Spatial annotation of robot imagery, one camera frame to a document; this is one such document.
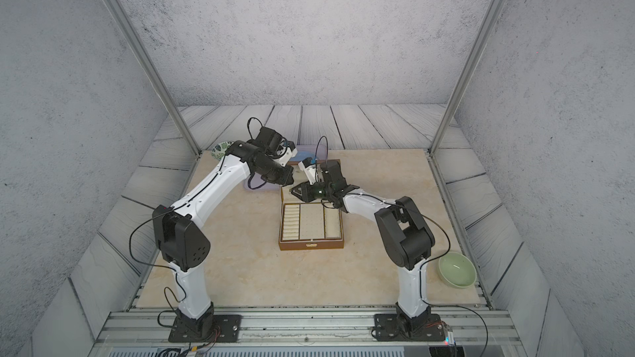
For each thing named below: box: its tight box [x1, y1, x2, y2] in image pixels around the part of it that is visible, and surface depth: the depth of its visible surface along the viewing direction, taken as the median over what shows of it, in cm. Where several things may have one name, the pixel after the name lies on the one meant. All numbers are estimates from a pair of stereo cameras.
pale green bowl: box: [437, 251, 478, 289], surface depth 81 cm
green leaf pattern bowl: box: [210, 140, 235, 161], surface depth 121 cm
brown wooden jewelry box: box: [278, 161, 345, 251], surface depth 91 cm
